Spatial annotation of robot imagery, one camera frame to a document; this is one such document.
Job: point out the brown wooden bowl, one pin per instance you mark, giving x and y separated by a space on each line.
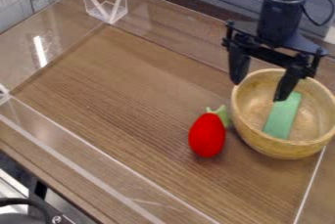
313 126

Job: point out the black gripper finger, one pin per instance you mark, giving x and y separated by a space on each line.
238 63
286 83

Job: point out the green rectangular block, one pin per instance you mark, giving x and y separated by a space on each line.
278 123

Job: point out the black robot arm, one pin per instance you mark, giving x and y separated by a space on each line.
272 40

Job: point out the red plush strawberry toy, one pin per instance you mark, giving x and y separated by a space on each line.
207 132

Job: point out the clear acrylic corner bracket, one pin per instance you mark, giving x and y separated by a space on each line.
105 11

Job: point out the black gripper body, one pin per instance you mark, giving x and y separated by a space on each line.
294 52

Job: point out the clear acrylic tray wall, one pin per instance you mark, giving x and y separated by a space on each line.
108 190

